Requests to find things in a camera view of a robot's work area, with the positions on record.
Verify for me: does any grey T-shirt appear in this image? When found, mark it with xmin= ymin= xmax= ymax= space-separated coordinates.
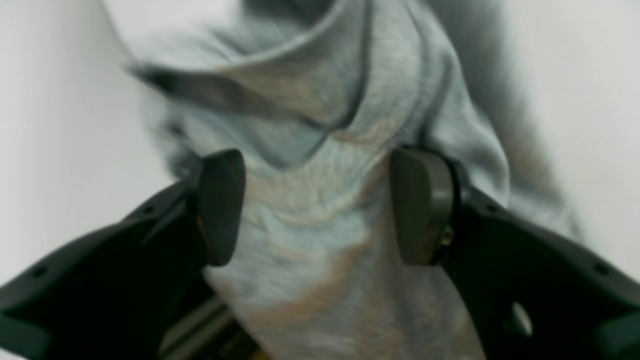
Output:
xmin=104 ymin=0 xmax=583 ymax=360

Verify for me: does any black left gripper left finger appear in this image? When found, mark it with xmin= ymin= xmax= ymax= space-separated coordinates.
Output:
xmin=0 ymin=149 xmax=246 ymax=360

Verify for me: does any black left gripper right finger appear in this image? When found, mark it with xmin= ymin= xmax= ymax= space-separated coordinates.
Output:
xmin=389 ymin=148 xmax=640 ymax=360

